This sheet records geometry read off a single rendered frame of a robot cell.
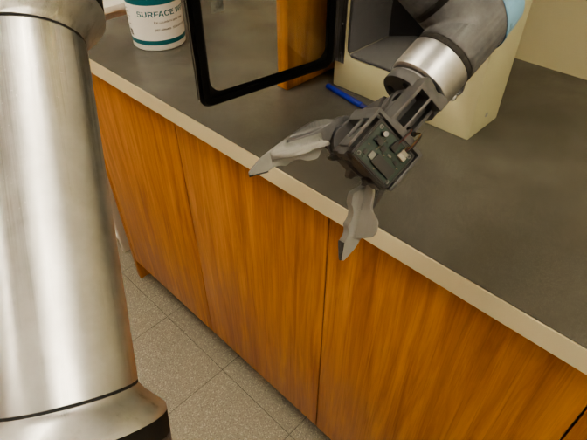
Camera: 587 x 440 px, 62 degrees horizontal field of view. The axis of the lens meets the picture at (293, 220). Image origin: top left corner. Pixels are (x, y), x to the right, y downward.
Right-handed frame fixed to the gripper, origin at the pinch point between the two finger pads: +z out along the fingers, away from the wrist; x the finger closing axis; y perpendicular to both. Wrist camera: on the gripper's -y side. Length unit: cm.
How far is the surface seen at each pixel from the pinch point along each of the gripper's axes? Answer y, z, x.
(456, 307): -6.2, -7.2, 30.5
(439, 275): -3.4, -8.2, 22.6
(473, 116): -22.0, -36.1, 20.1
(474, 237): -5.2, -16.1, 24.1
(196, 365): -99, 50, 43
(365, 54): -42, -37, 3
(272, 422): -76, 44, 64
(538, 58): -45, -70, 35
